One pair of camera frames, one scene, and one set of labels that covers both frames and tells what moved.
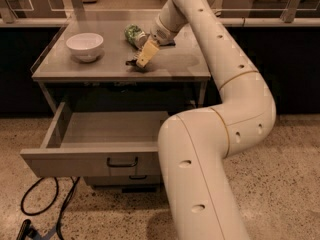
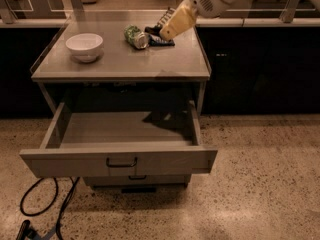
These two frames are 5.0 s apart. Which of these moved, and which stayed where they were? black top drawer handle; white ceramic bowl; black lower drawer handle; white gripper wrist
Moved: white gripper wrist
Stayed: white ceramic bowl; black lower drawer handle; black top drawer handle
